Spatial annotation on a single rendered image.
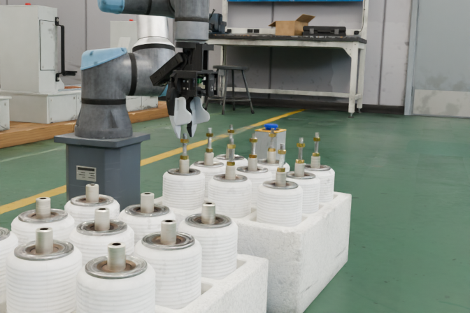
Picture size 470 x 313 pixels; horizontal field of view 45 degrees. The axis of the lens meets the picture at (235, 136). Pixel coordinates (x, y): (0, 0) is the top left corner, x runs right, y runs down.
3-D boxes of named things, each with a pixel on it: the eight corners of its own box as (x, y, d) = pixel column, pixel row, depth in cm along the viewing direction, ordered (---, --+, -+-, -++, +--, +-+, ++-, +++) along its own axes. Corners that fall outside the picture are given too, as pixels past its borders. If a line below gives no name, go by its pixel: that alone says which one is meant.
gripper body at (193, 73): (194, 99, 120) (195, 41, 118) (166, 96, 125) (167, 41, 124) (218, 98, 126) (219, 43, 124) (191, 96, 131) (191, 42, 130)
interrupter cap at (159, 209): (115, 214, 94) (115, 210, 94) (141, 205, 101) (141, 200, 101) (153, 221, 91) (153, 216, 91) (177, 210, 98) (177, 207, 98)
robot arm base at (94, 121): (62, 135, 147) (62, 97, 145) (95, 129, 161) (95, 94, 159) (113, 140, 142) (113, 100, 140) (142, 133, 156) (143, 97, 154)
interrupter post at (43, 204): (31, 219, 90) (31, 198, 90) (43, 215, 92) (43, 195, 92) (43, 221, 89) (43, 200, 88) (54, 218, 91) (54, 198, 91)
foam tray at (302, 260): (135, 281, 129) (136, 205, 127) (215, 236, 164) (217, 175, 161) (296, 321, 112) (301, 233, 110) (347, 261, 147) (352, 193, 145)
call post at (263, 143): (250, 235, 166) (254, 130, 161) (259, 230, 172) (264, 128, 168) (273, 239, 163) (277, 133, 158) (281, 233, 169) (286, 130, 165)
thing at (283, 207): (307, 267, 122) (312, 186, 120) (282, 279, 115) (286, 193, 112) (271, 256, 128) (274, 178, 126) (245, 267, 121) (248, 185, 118)
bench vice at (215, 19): (214, 35, 592) (215, 12, 589) (229, 36, 587) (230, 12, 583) (198, 33, 554) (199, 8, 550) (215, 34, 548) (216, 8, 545)
